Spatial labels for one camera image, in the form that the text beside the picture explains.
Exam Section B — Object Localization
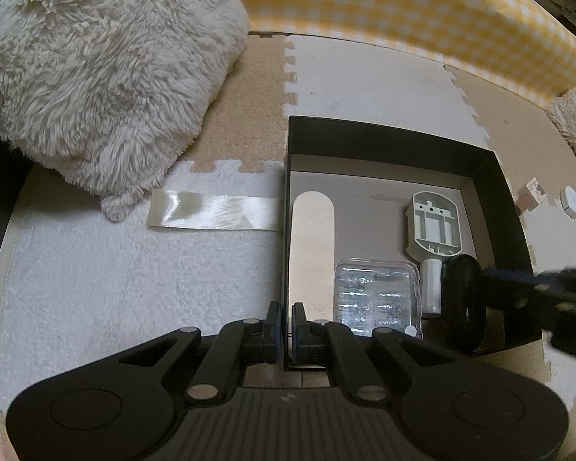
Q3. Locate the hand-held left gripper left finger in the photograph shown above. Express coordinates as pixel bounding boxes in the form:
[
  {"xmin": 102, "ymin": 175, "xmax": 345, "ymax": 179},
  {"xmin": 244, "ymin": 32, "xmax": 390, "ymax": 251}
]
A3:
[{"xmin": 118, "ymin": 300, "xmax": 285, "ymax": 403}]

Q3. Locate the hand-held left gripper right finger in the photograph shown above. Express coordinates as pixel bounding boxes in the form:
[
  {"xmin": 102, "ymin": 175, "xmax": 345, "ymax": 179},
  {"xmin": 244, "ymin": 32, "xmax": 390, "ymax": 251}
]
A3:
[{"xmin": 291, "ymin": 302, "xmax": 462, "ymax": 403}]

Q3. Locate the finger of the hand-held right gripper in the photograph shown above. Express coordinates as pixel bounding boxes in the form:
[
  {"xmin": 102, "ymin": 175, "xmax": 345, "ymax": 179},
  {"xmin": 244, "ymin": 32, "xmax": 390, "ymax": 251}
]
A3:
[
  {"xmin": 482, "ymin": 266, "xmax": 576, "ymax": 299},
  {"xmin": 485, "ymin": 283, "xmax": 576, "ymax": 361}
]

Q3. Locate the clear plastic case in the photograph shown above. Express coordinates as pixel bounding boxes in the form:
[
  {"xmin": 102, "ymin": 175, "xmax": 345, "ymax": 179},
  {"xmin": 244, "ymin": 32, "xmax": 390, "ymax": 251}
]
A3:
[{"xmin": 335, "ymin": 258, "xmax": 422, "ymax": 338}]

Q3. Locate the small brown white tube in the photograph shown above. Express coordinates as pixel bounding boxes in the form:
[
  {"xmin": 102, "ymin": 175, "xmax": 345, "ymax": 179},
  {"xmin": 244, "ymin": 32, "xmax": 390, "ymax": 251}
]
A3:
[{"xmin": 516, "ymin": 179, "xmax": 544, "ymax": 212}]

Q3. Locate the black oval case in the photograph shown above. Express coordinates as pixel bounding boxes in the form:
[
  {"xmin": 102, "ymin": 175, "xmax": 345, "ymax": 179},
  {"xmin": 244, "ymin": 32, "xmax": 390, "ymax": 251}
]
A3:
[{"xmin": 439, "ymin": 254, "xmax": 488, "ymax": 352}]

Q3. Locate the grey-green plastic bracket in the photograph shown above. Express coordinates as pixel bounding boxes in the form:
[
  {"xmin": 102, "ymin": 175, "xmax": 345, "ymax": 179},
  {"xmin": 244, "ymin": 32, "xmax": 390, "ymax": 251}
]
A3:
[{"xmin": 404, "ymin": 191, "xmax": 463, "ymax": 256}]

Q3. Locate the black cardboard box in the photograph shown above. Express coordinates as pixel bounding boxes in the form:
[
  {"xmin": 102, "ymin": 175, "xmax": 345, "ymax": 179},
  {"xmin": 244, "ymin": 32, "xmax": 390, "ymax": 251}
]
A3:
[{"xmin": 282, "ymin": 115, "xmax": 533, "ymax": 370}]

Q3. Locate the shiny transparent strip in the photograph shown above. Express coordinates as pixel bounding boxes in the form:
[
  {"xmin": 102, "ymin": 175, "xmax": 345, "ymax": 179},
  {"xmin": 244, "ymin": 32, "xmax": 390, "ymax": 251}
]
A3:
[{"xmin": 145, "ymin": 189, "xmax": 285, "ymax": 231}]

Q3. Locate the beige foam mat tile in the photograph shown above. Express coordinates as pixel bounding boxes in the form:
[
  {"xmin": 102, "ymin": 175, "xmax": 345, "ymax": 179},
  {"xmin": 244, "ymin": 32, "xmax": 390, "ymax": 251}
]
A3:
[
  {"xmin": 451, "ymin": 65, "xmax": 576, "ymax": 202},
  {"xmin": 192, "ymin": 33, "xmax": 296, "ymax": 174}
]

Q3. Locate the yellow checkered mattress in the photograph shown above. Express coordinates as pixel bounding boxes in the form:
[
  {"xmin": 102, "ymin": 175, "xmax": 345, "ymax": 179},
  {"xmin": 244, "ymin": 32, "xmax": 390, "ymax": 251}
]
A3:
[{"xmin": 223, "ymin": 0, "xmax": 576, "ymax": 106}]

